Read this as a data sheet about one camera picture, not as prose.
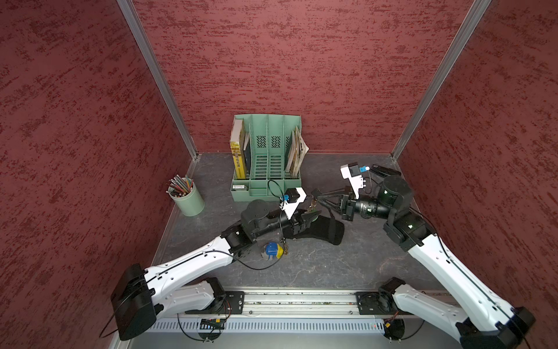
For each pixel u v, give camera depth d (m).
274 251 0.81
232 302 0.74
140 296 0.39
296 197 0.54
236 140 0.90
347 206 0.53
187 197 0.85
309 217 0.58
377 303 0.73
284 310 0.74
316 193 0.59
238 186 0.85
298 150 0.94
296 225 0.57
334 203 0.60
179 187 0.90
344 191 0.57
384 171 1.12
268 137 1.13
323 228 0.68
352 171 0.54
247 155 1.01
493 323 0.38
